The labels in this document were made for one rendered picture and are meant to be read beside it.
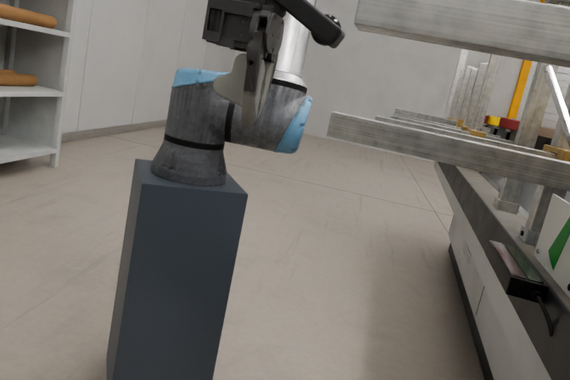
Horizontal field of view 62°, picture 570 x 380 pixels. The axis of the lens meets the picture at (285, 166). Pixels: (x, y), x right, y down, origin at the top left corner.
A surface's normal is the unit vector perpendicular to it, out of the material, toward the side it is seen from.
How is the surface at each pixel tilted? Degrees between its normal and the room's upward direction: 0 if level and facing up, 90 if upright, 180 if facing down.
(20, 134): 90
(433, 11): 90
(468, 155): 90
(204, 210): 90
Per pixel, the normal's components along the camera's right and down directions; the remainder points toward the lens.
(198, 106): -0.05, 0.17
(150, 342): 0.35, 0.24
